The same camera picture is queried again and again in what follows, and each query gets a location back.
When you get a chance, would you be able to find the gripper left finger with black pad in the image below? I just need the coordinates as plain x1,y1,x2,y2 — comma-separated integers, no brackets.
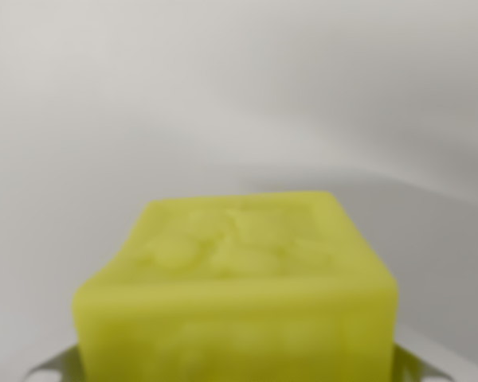
25,343,87,382

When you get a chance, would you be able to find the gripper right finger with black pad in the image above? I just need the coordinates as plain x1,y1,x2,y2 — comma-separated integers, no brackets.
390,341,454,382

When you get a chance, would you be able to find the yellow cube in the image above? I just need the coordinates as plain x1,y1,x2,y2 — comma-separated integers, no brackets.
71,189,399,382

